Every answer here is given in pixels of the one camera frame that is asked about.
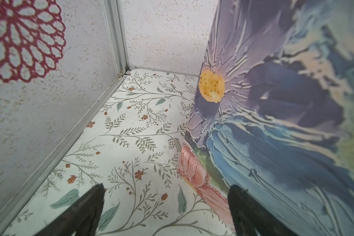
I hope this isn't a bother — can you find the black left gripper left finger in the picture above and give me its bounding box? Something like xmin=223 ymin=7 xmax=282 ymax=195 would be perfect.
xmin=36 ymin=184 xmax=105 ymax=236

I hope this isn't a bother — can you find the floral paper bag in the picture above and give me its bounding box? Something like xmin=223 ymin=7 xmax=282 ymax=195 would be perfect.
xmin=179 ymin=1 xmax=354 ymax=236

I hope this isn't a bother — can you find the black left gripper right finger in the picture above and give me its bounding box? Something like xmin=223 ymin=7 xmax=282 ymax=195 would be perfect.
xmin=228 ymin=185 xmax=296 ymax=236

